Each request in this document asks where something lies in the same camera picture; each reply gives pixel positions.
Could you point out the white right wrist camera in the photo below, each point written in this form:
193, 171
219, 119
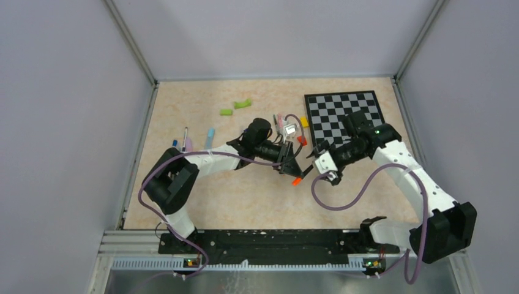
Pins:
325, 165

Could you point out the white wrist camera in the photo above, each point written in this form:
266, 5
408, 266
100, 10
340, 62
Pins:
289, 131
325, 165

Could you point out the red white thin pen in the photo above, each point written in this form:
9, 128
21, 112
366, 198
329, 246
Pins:
184, 142

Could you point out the yellow block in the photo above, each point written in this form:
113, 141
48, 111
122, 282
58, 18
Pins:
304, 122

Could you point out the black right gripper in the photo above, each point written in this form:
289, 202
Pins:
323, 147

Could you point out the orange highlighter cap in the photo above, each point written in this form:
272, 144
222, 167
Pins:
297, 181

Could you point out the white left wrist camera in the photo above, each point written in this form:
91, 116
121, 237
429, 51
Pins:
289, 131

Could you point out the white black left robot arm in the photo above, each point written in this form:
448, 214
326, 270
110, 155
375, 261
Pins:
169, 184

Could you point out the green block left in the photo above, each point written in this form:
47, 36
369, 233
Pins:
226, 112

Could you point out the orange black highlighter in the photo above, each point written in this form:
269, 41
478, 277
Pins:
307, 170

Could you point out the orange red block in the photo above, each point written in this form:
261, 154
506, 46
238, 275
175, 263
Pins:
302, 140

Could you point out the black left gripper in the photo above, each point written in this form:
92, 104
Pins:
291, 166

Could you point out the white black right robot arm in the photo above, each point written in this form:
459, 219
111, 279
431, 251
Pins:
445, 225

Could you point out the light blue highlighter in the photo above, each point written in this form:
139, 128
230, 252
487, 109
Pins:
209, 138

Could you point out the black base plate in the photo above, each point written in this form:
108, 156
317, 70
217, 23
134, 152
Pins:
274, 247

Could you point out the pink pastel highlighter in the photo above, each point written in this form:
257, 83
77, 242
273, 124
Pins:
188, 145

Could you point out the green block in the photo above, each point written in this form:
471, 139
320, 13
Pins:
226, 112
242, 104

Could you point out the green block right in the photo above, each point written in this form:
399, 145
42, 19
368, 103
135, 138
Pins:
242, 104

